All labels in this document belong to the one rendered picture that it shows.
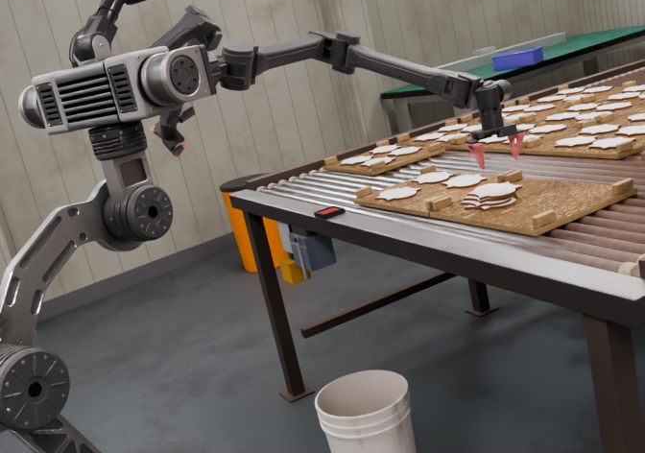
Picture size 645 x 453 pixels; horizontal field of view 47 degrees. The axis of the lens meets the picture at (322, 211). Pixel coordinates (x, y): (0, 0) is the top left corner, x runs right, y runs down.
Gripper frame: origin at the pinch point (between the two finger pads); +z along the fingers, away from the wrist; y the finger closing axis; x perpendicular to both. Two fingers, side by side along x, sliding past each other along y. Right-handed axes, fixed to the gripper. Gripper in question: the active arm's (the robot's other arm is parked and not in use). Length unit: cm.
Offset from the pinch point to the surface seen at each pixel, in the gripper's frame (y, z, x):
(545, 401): -28, 105, -55
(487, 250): 18.1, 14.2, 24.1
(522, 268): 18.0, 14.4, 40.4
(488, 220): 9.7, 11.9, 8.5
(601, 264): 6, 15, 51
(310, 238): 43, 22, -62
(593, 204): -12.7, 12.1, 20.3
